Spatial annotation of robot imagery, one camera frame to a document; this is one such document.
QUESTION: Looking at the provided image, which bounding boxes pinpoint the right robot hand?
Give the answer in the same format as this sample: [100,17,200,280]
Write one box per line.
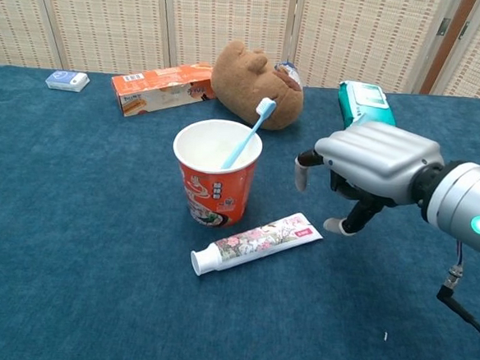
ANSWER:
[288,116,449,243]

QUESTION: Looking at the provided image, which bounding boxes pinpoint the light blue toothbrush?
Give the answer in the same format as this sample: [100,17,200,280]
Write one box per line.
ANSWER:
[220,95,278,174]

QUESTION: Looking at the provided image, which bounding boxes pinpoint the floral white toothpaste tube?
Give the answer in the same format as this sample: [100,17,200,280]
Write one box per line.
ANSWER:
[188,204,325,285]

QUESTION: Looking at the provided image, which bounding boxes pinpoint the orange paper noodle cup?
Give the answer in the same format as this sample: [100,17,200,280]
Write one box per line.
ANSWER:
[167,116,265,234]

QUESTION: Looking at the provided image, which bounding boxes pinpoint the green wet wipes pack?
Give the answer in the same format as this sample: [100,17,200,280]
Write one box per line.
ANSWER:
[335,79,400,134]

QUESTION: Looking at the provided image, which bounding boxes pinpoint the brown capybara plush toy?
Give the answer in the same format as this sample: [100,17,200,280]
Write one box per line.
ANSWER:
[207,37,309,133]

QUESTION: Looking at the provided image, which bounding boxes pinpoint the orange biscuit carton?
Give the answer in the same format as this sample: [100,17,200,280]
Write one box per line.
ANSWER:
[108,57,220,124]

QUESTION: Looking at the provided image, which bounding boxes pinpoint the small blue white box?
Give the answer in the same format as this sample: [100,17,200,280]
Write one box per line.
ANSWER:
[44,68,92,94]

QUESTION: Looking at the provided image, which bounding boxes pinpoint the blue table cloth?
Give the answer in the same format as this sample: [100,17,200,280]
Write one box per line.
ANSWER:
[0,63,480,360]

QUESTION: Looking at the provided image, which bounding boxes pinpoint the brown wooden post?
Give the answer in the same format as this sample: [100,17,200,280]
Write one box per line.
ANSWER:
[418,0,478,97]

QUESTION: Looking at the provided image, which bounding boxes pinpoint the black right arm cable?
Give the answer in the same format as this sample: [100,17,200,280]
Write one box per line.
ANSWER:
[433,238,480,344]

